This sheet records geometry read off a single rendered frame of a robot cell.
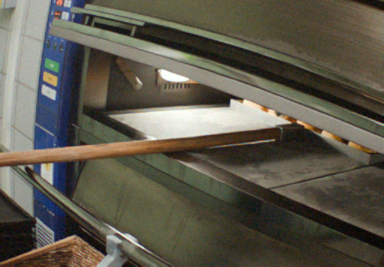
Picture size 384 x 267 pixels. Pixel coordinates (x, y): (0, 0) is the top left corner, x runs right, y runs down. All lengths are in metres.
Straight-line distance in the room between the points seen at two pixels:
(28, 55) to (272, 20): 1.03
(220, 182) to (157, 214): 0.24
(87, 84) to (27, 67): 0.38
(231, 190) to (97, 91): 0.57
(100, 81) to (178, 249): 0.52
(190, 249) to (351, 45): 0.64
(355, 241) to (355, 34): 0.39
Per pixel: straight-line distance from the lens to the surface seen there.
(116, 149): 1.69
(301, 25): 1.46
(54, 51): 2.12
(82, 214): 1.38
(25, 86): 2.36
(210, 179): 1.66
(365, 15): 1.37
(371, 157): 1.92
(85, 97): 2.04
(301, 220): 1.49
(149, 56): 1.56
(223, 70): 1.40
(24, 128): 2.38
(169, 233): 1.79
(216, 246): 1.69
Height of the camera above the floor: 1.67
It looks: 14 degrees down
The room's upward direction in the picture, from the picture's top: 7 degrees clockwise
